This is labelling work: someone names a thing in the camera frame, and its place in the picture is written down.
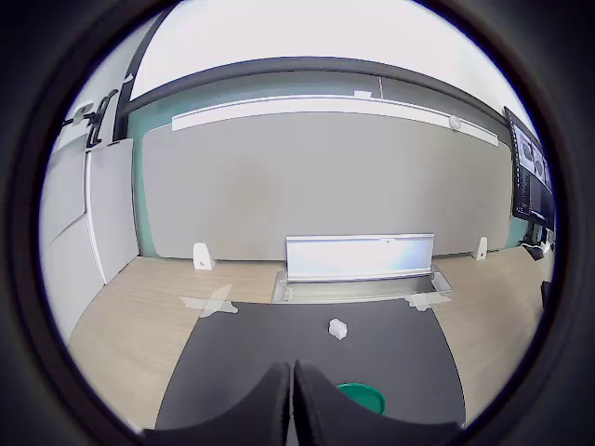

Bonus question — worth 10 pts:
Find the round green lid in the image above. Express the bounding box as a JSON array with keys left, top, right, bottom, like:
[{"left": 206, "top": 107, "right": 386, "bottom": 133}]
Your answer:
[{"left": 335, "top": 381, "right": 387, "bottom": 416}]

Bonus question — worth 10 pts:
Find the white side partition panel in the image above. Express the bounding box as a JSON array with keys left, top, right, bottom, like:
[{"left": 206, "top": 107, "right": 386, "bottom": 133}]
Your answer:
[{"left": 86, "top": 137, "right": 140, "bottom": 284}]

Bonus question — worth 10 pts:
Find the small white plastic terminal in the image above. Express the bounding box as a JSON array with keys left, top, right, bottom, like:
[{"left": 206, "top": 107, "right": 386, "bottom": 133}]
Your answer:
[{"left": 327, "top": 318, "right": 350, "bottom": 342}]

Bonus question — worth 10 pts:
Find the black computer monitor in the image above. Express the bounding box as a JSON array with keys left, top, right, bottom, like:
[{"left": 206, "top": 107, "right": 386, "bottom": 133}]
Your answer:
[{"left": 504, "top": 106, "right": 557, "bottom": 231}]

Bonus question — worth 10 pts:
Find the grey desk partition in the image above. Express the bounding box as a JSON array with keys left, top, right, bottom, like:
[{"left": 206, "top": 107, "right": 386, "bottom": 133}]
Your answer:
[{"left": 139, "top": 111, "right": 512, "bottom": 261}]

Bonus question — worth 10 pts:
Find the dark grey mat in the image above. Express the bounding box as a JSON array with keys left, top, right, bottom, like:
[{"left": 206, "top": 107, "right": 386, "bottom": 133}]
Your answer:
[{"left": 155, "top": 296, "right": 466, "bottom": 431}]

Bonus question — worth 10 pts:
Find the silver socket cable duct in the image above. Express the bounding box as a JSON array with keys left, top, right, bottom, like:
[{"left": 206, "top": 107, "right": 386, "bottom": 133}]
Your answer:
[{"left": 271, "top": 233, "right": 453, "bottom": 306}]

